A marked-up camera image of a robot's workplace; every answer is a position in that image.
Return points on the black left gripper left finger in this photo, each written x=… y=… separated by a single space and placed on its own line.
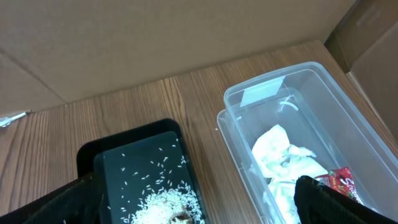
x=77 y=202

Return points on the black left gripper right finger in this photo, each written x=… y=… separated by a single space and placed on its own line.
x=319 y=204

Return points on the red snack wrapper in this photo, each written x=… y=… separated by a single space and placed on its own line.
x=340 y=180

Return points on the white napkin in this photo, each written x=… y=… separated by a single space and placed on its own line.
x=282 y=163

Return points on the rice food scraps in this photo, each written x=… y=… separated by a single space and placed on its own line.
x=149 y=184

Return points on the brown food chunk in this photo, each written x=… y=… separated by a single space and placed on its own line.
x=181 y=218

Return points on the black tray bin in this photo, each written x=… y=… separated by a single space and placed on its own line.
x=90 y=156

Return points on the clear plastic bin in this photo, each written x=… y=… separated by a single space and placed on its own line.
x=317 y=114

